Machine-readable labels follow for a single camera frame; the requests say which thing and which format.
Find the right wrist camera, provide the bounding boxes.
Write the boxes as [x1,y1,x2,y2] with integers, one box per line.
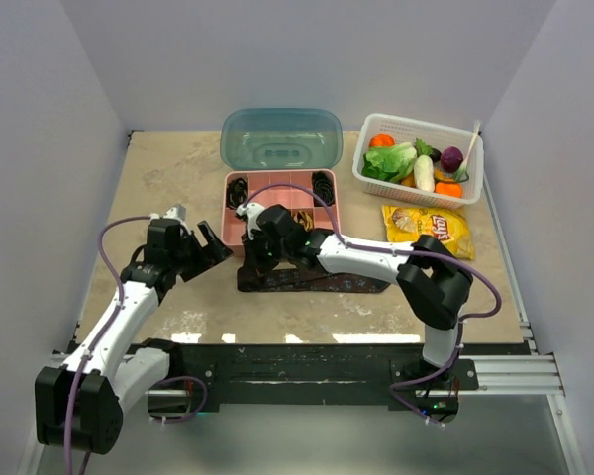
[235,202,265,236]

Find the yellow toy vegetable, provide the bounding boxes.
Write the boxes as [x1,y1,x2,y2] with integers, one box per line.
[400,169,452,188]

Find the orange toy carrot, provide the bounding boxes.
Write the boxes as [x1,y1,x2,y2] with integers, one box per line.
[435,182,463,199]

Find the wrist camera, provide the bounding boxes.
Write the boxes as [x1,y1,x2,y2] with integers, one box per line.
[235,202,265,236]
[149,204,186,223]

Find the yellow patterned rolled tie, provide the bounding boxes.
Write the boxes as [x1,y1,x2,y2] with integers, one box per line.
[292,210,314,232]

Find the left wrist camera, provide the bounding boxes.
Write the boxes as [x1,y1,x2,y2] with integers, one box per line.
[149,204,186,223]

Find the dark toy eggplant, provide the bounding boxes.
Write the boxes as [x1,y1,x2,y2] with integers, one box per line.
[415,138,442,162]

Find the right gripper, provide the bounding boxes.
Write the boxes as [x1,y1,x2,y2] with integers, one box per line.
[243,227,292,276]

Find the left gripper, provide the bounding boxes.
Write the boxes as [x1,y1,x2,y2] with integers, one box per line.
[170,222,233,282]

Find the dark dotted rolled tie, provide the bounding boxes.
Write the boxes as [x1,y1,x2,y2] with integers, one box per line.
[311,171,335,206]

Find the white plastic basket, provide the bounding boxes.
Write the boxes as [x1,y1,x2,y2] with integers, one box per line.
[352,113,484,209]

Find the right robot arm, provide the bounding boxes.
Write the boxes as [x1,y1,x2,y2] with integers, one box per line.
[236,202,473,389]

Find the white toy cabbage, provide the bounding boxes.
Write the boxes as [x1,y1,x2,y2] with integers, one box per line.
[413,155,435,193]

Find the purple cable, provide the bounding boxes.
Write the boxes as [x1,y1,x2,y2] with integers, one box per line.
[240,183,504,429]
[61,215,210,475]

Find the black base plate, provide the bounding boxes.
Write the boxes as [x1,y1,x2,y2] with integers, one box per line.
[66,338,479,422]

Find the pink divided organizer box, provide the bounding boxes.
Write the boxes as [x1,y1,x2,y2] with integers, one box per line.
[221,169,341,256]

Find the yellow chips bag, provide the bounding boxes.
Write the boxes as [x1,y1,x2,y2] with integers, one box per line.
[381,205,475,260]

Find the black gold patterned rolled tie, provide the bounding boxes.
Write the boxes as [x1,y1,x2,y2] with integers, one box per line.
[226,177,248,210]

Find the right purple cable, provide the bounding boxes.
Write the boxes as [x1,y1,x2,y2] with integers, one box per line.
[240,183,504,429]

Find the teal translucent plastic lid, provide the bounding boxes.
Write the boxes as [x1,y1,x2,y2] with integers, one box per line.
[220,108,344,171]

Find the orange toy pumpkin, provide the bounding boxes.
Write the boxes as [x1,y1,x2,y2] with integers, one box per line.
[369,133,396,148]

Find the purple toy cabbage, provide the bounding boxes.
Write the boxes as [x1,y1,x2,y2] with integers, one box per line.
[440,146,464,174]

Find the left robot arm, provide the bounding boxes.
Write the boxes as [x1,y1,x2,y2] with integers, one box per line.
[35,209,233,454]

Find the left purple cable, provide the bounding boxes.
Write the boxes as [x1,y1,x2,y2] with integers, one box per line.
[61,215,210,475]

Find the toy green onion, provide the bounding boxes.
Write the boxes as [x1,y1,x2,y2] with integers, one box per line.
[452,120,481,183]

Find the green toy lettuce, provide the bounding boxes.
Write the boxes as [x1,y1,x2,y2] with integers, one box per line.
[361,142,418,183]

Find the maroon blue-flowered tie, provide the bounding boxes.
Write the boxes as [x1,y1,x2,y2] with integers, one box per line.
[237,268,390,294]

